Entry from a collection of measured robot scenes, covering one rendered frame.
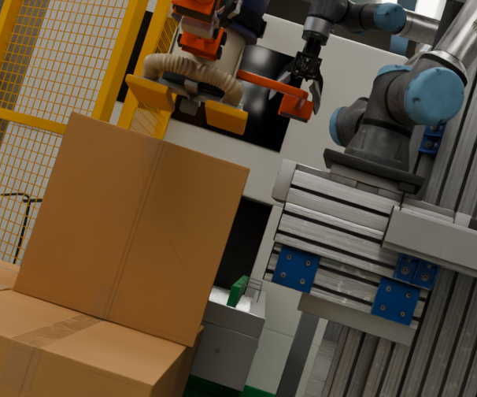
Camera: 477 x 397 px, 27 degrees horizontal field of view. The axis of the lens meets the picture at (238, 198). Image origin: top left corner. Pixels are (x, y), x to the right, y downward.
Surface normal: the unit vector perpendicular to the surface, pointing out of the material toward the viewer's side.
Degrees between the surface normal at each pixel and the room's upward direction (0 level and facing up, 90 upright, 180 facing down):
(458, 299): 90
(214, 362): 90
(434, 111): 97
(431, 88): 97
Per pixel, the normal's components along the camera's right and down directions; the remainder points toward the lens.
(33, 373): -0.03, -0.06
